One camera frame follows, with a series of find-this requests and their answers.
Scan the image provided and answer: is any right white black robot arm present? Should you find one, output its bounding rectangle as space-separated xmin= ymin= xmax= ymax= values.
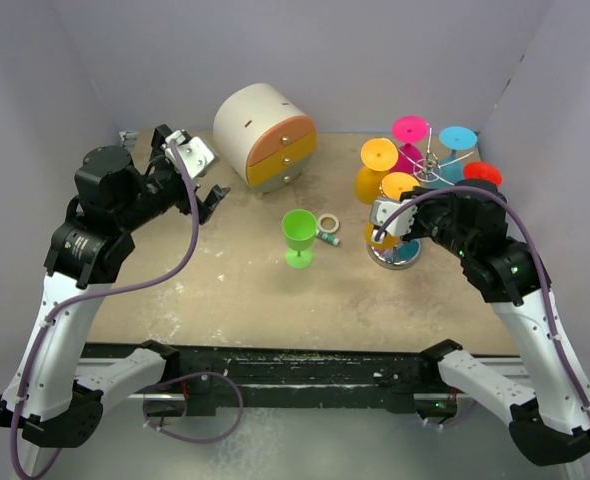
xmin=391 ymin=180 xmax=590 ymax=466

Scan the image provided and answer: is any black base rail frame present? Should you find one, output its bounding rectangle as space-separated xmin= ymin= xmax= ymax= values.
xmin=77 ymin=342 xmax=476 ymax=419

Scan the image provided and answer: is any chrome wine glass rack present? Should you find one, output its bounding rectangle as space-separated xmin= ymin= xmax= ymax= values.
xmin=367 ymin=132 xmax=469 ymax=271

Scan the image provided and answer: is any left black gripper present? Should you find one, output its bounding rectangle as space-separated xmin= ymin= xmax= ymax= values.
xmin=116 ymin=125 xmax=228 ymax=232

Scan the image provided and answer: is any round white drawer cabinet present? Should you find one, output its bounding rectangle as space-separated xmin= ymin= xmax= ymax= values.
xmin=213 ymin=83 xmax=317 ymax=196

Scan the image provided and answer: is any blue plastic wine glass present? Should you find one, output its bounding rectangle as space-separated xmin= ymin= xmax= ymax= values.
xmin=427 ymin=126 xmax=477 ymax=189

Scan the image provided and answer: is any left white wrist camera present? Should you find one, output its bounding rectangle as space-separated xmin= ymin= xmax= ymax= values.
xmin=163 ymin=130 xmax=219 ymax=180

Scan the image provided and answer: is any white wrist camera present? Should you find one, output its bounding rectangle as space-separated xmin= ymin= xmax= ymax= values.
xmin=365 ymin=197 xmax=417 ymax=249
xmin=163 ymin=130 xmax=219 ymax=180

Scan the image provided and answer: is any green plastic wine glass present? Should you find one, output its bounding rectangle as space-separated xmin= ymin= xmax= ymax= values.
xmin=281 ymin=209 xmax=317 ymax=269

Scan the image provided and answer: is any orange wine glass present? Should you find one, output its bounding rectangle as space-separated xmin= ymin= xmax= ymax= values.
xmin=366 ymin=172 xmax=420 ymax=250
xmin=354 ymin=137 xmax=399 ymax=205

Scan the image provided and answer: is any white tape roll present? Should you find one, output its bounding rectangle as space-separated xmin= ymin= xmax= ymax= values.
xmin=317 ymin=213 xmax=340 ymax=234

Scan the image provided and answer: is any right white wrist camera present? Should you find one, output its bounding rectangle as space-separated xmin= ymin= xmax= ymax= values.
xmin=365 ymin=197 xmax=417 ymax=249

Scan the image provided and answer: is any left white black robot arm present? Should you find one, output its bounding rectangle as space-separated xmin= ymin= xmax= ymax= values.
xmin=0 ymin=125 xmax=229 ymax=449

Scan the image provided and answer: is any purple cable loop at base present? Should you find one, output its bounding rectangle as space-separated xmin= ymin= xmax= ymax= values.
xmin=142 ymin=368 xmax=247 ymax=444

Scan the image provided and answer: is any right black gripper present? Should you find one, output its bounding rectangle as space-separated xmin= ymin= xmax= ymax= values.
xmin=394 ymin=183 xmax=474 ymax=258

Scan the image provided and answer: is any small green white tube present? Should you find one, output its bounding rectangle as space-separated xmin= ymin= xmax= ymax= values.
xmin=316 ymin=230 xmax=340 ymax=246

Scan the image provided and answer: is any pink plastic wine glass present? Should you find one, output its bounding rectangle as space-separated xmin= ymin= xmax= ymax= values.
xmin=391 ymin=115 xmax=429 ymax=174

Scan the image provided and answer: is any red plastic wine glass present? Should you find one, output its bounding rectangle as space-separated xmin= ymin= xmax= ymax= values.
xmin=463 ymin=161 xmax=503 ymax=187

